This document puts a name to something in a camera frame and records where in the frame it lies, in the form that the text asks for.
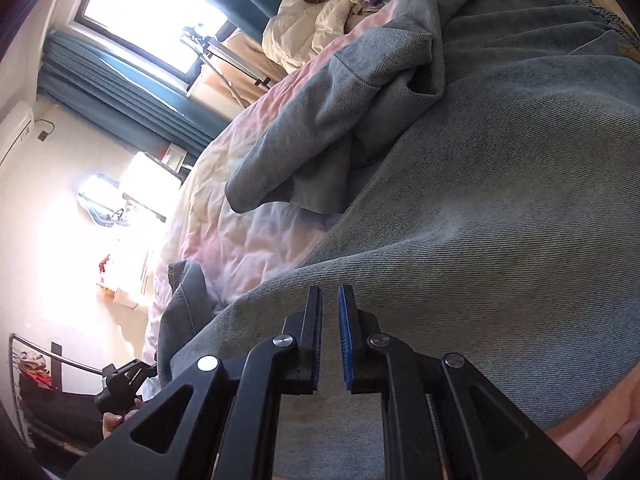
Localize teal curtain left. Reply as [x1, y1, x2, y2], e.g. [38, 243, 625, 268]
[38, 32, 229, 164]

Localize cream puffer jacket pile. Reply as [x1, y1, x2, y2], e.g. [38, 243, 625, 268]
[262, 0, 392, 73]

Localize person left hand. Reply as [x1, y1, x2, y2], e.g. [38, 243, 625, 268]
[102, 398, 144, 439]

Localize beige hanging sweater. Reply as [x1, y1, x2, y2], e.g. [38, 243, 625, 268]
[212, 32, 288, 107]

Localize white vanity desk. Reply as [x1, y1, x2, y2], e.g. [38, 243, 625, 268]
[98, 240, 154, 315]

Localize blue denim jeans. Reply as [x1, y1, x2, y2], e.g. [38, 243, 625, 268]
[155, 0, 640, 480]

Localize pastel pink duvet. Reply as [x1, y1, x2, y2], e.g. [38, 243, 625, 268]
[142, 0, 640, 480]

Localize silver tripod stand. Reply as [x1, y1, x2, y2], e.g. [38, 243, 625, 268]
[181, 27, 272, 110]

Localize black wall plug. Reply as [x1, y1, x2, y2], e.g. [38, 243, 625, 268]
[34, 118, 55, 142]

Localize black metal clothes rack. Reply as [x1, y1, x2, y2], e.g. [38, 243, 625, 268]
[9, 333, 102, 463]

